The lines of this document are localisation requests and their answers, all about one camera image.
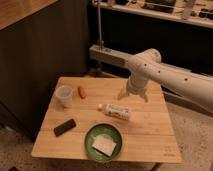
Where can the small wooden table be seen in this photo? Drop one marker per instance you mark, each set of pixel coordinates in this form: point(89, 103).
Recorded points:
point(141, 129)

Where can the white sponge on plate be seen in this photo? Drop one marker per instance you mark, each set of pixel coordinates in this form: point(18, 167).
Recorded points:
point(104, 145)

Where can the small orange carrot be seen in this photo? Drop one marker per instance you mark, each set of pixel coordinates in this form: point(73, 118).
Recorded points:
point(81, 92)

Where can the cluttered background shelf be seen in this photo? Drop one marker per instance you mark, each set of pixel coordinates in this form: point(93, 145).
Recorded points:
point(193, 12)

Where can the translucent plastic cup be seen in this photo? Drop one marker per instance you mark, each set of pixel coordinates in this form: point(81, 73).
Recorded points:
point(64, 94)

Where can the green round plate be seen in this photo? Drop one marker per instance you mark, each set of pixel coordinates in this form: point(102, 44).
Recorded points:
point(106, 130)

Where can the black rectangular block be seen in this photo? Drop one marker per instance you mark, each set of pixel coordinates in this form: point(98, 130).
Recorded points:
point(64, 127)

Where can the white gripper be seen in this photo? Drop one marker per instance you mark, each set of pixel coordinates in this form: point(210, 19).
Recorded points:
point(136, 87)

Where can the vertical metal pole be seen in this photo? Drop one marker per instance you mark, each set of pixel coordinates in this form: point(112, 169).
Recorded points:
point(99, 24)

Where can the dark wooden cabinet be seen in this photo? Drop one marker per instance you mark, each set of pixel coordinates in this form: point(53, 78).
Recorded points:
point(34, 53)

